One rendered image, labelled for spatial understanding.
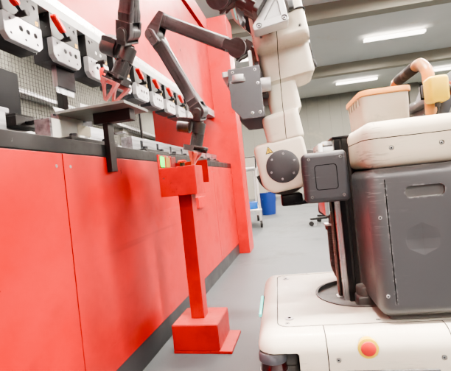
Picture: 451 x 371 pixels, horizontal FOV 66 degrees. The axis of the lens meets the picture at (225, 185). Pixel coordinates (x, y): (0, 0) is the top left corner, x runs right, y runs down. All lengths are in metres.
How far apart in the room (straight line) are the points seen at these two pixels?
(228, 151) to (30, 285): 2.62
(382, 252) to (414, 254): 0.08
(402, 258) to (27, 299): 0.94
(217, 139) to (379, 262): 2.60
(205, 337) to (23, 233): 0.87
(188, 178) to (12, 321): 0.79
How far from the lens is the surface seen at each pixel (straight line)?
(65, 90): 1.47
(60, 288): 1.09
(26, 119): 1.56
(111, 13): 1.87
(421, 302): 1.06
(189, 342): 1.59
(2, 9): 1.28
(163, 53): 1.63
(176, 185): 1.45
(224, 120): 3.42
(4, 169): 0.97
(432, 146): 1.03
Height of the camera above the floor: 0.69
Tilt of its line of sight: level
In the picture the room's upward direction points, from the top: 6 degrees counter-clockwise
